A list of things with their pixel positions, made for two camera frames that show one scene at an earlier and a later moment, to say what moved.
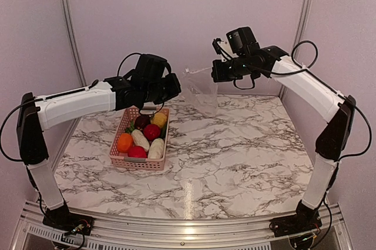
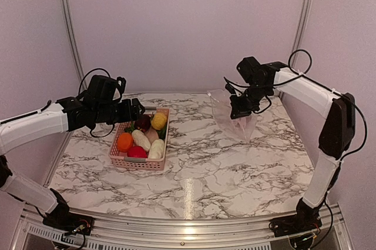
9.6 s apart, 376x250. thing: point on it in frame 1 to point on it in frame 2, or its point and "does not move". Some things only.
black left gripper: (175, 88) to (127, 116)
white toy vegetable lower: (156, 149) does not move
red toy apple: (151, 132) to (243, 122)
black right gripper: (218, 74) to (239, 109)
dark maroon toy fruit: (141, 121) does not move
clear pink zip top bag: (200, 88) to (242, 127)
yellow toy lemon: (160, 119) does not move
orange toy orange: (125, 141) does not move
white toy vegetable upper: (140, 139) does not move
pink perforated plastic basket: (120, 160) does not move
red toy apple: (136, 152) does not move
